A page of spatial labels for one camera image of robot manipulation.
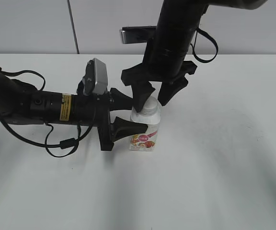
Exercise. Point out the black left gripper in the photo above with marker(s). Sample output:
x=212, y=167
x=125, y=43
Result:
x=94, y=110

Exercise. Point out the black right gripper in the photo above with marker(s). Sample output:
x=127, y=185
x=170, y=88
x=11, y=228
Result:
x=163, y=61

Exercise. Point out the white screw cap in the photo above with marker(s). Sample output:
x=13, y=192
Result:
x=150, y=106

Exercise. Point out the white yogurt carton bottle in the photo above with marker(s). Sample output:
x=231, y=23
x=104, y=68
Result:
x=145, y=141

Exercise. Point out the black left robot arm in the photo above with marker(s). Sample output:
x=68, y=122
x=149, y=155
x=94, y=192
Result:
x=23, y=104

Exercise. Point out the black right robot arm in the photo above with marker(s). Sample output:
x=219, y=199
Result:
x=180, y=19

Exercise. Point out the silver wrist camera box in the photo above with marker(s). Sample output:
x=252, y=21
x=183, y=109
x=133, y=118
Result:
x=95, y=80

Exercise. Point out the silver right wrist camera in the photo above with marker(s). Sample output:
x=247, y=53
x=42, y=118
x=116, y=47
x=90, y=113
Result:
x=136, y=34

